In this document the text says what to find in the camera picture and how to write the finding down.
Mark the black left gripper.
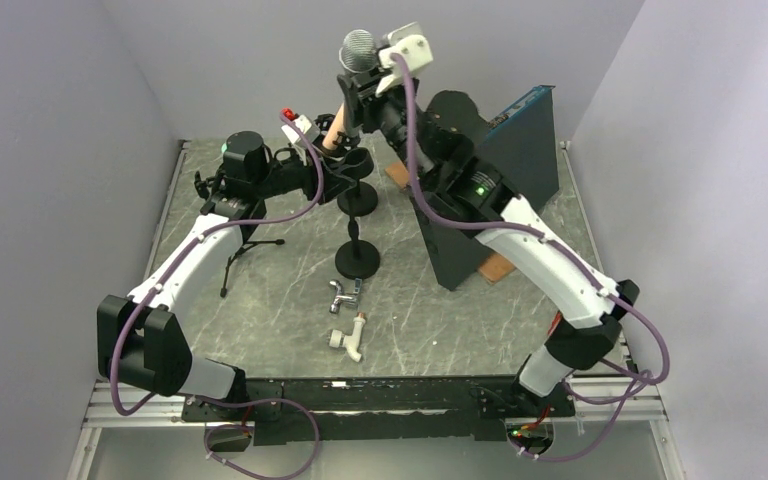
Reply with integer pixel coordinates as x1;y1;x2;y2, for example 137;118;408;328
254;143;356;205

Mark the wooden board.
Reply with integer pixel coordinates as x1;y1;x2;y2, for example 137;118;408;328
385;161;515;285

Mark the chrome faucet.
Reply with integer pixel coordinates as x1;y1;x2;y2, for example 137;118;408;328
329;278;363;314

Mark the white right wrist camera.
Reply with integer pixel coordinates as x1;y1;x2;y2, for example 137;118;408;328
377;22;434;78

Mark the blue network switch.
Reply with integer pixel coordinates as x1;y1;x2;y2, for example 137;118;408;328
414;84;562;293

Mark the silver mesh-head microphone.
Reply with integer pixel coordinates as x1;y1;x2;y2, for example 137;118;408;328
338;29;379;74

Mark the white plastic pipe fitting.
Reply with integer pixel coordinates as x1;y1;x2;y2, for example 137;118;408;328
328;312;366;363

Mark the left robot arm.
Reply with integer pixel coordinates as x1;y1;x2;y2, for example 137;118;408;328
96;131;373;420

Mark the black clip microphone stand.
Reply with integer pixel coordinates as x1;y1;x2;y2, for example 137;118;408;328
320;146;382;282

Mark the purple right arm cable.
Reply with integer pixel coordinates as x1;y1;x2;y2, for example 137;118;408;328
389;52;671;464

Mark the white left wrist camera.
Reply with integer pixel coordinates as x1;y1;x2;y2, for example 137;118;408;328
276;108;321;166

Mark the black rear microphone stand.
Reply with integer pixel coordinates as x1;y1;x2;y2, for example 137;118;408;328
314;113;378;217

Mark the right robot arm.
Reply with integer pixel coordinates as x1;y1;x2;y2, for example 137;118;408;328
334;69;639;415

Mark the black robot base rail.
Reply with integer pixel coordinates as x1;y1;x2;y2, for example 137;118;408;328
181;375;575;446

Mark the black shock-mount tripod stand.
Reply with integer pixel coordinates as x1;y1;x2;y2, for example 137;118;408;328
193;170;286;299

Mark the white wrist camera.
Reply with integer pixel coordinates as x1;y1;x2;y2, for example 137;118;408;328
276;108;321;166
377;22;434;78

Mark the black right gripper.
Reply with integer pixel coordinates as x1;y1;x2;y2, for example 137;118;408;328
341;62;438;187

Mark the beige pink microphone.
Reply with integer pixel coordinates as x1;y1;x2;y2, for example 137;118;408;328
321;103;348;154

